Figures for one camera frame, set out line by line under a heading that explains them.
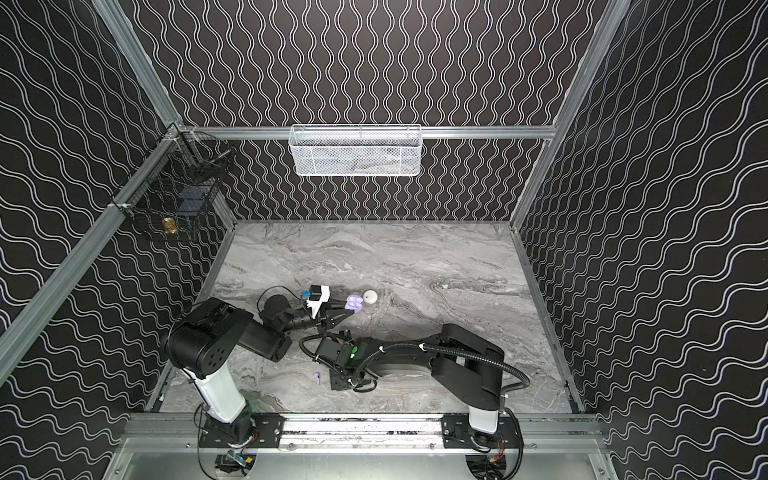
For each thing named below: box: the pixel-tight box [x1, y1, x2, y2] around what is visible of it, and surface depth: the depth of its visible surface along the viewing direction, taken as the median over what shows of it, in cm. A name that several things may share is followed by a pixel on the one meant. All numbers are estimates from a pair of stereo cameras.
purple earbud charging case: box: [344, 294, 364, 313], surface depth 83 cm
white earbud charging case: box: [363, 290, 378, 304], surface depth 100 cm
